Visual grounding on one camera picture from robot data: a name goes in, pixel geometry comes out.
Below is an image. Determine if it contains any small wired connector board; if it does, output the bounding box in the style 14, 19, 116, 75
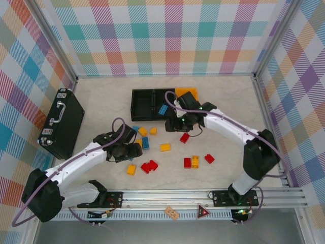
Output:
231, 207, 253, 222
87, 209, 114, 221

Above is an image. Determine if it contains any slotted grey cable duct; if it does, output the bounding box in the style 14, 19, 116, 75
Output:
40, 211, 236, 222

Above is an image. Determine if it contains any black case with metal handle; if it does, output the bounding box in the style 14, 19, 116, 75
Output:
37, 88, 85, 160

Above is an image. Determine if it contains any orange paper tag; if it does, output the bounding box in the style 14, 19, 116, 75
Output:
164, 206, 180, 220

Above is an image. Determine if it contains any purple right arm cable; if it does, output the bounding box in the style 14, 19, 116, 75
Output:
164, 90, 287, 226

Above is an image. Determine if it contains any aluminium mounting rail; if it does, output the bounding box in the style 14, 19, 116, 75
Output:
25, 187, 308, 211

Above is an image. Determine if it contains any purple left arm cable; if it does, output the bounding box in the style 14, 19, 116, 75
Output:
11, 117, 127, 227

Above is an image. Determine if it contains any aluminium frame post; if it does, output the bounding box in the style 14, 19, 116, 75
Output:
252, 0, 304, 79
29, 0, 78, 88

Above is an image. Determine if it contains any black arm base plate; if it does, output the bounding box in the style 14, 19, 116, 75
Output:
211, 190, 259, 207
77, 191, 124, 209

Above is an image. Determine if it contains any aluminium side rail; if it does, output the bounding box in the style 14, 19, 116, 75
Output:
250, 72, 290, 189

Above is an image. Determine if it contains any red triangle sign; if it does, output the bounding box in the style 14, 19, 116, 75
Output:
197, 204, 210, 219

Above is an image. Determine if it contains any yellow plastic bin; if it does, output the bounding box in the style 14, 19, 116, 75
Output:
175, 87, 199, 102

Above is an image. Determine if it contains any aluminium back rail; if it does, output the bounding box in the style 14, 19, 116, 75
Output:
75, 73, 256, 79

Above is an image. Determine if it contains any thin black cable loop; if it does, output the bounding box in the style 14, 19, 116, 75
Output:
188, 126, 204, 138

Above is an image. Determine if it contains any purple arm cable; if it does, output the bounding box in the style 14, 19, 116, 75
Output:
164, 90, 287, 226
11, 117, 127, 227

